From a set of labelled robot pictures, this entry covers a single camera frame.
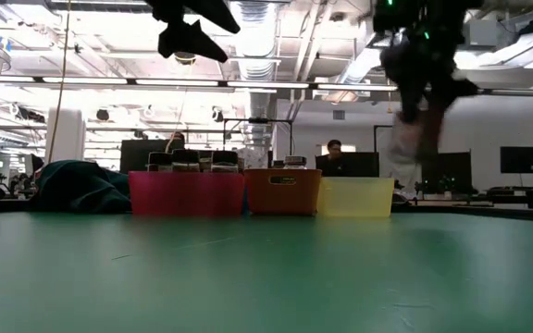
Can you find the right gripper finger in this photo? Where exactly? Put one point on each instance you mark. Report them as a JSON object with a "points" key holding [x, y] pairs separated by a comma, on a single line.
{"points": [[413, 99], [456, 89]]}

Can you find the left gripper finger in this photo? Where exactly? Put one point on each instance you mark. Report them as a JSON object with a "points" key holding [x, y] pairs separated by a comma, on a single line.
{"points": [[218, 16], [190, 40]]}

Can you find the black ceiling dome fixture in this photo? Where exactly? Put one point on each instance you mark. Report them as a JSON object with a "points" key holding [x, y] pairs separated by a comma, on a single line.
{"points": [[186, 60]]}

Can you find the black computer monitor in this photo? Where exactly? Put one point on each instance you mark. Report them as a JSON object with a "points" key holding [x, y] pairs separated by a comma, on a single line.
{"points": [[134, 155], [456, 168], [359, 164], [520, 159]]}

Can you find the person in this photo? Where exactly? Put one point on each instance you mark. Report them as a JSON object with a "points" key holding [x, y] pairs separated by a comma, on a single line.
{"points": [[333, 159]]}

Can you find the yellow plastic bin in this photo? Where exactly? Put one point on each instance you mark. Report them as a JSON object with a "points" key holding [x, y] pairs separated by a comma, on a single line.
{"points": [[355, 198]]}

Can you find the dark desk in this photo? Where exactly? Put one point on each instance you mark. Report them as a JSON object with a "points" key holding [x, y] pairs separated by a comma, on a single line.
{"points": [[516, 196]]}

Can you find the pink plastic bin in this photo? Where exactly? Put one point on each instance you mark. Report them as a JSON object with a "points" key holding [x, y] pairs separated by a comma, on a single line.
{"points": [[185, 194]]}

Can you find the white pillar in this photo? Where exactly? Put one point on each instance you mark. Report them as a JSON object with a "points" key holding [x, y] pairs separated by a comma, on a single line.
{"points": [[66, 136]]}

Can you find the orange plastic bin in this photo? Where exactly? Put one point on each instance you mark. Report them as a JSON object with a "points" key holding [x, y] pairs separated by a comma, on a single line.
{"points": [[282, 196]]}

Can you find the teal cloth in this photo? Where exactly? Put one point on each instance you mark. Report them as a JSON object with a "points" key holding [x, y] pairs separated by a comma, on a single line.
{"points": [[81, 187]]}

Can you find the green table mat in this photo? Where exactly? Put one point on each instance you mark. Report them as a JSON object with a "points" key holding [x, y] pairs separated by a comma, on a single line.
{"points": [[248, 287]]}

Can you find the horizontal metal frame bar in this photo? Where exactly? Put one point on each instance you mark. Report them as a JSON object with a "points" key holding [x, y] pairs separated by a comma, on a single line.
{"points": [[516, 92]]}

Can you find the black metal stand frame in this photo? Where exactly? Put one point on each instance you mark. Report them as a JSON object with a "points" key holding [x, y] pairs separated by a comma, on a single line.
{"points": [[257, 121]]}

